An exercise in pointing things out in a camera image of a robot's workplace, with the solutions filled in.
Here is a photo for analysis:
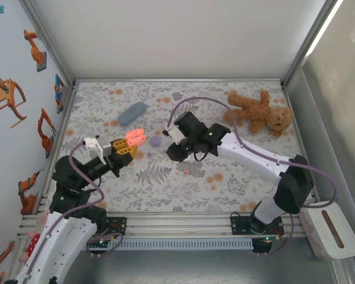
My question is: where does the pink earbud charging case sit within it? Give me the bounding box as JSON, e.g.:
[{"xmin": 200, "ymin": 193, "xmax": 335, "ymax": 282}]
[{"xmin": 125, "ymin": 128, "xmax": 146, "ymax": 147}]

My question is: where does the blue-grey glasses case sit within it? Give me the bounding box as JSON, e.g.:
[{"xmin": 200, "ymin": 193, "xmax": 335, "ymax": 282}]
[{"xmin": 117, "ymin": 101, "xmax": 147, "ymax": 127}]

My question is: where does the brown teddy bear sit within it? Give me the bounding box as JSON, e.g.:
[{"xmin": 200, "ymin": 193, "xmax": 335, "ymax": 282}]
[{"xmin": 223, "ymin": 88, "xmax": 295, "ymax": 137}]

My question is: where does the floral patterned table mat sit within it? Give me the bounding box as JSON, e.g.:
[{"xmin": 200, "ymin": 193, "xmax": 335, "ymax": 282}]
[{"xmin": 44, "ymin": 80, "xmax": 316, "ymax": 213}]

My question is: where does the white box with brown slot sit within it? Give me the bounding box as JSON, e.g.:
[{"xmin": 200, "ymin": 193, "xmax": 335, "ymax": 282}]
[{"xmin": 298, "ymin": 199, "xmax": 355, "ymax": 262}]

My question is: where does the aluminium side rail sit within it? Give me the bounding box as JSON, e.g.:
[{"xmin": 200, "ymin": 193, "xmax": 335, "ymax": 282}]
[
  {"xmin": 282, "ymin": 84, "xmax": 322, "ymax": 214},
  {"xmin": 32, "ymin": 84, "xmax": 79, "ymax": 214}
]

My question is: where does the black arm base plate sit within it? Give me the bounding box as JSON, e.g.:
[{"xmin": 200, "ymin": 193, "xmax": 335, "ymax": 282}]
[
  {"xmin": 230, "ymin": 211, "xmax": 285, "ymax": 237},
  {"xmin": 105, "ymin": 217, "xmax": 128, "ymax": 237}
]

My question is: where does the aluminium rail below white wall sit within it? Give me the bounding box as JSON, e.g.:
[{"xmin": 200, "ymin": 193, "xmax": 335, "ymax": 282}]
[{"xmin": 73, "ymin": 77, "xmax": 285, "ymax": 84}]

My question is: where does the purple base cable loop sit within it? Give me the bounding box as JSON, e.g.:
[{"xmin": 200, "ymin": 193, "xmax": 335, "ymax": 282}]
[
  {"xmin": 253, "ymin": 230, "xmax": 294, "ymax": 257},
  {"xmin": 86, "ymin": 234, "xmax": 120, "ymax": 259}
]

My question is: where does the blue gantry wall sticker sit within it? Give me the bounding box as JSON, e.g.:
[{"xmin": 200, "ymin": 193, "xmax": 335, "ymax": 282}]
[{"xmin": 53, "ymin": 73, "xmax": 66, "ymax": 115}]

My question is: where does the long aluminium table rail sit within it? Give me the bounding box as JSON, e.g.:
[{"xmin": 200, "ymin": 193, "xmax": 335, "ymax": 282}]
[{"xmin": 20, "ymin": 211, "xmax": 314, "ymax": 239}]

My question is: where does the orange machine wall sticker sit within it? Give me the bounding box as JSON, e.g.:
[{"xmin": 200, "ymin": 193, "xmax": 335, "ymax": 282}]
[{"xmin": 0, "ymin": 241, "xmax": 16, "ymax": 284}]

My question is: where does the white slotted cable duct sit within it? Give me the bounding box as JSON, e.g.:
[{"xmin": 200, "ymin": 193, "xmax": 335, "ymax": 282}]
[{"xmin": 51, "ymin": 238, "xmax": 254, "ymax": 251}]

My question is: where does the orange claw gripper wall sticker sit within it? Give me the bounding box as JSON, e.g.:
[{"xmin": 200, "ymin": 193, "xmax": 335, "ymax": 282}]
[{"xmin": 0, "ymin": 78, "xmax": 28, "ymax": 128}]

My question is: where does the aluminium corner post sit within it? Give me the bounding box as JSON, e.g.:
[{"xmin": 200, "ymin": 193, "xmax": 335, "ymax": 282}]
[
  {"xmin": 280, "ymin": 0, "xmax": 344, "ymax": 89},
  {"xmin": 17, "ymin": 0, "xmax": 78, "ymax": 89}
]

